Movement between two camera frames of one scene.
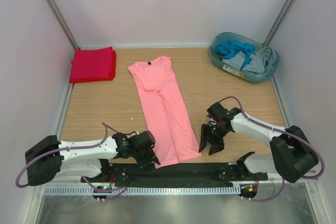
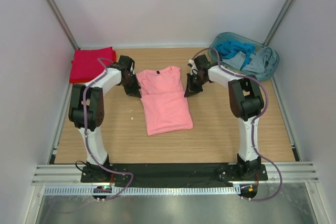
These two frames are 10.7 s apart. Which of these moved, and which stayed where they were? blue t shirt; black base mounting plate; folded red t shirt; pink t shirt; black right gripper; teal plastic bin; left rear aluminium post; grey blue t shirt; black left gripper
Moved: pink t shirt; black right gripper; black left gripper
Stayed: grey blue t shirt; black base mounting plate; teal plastic bin; folded red t shirt; left rear aluminium post; blue t shirt
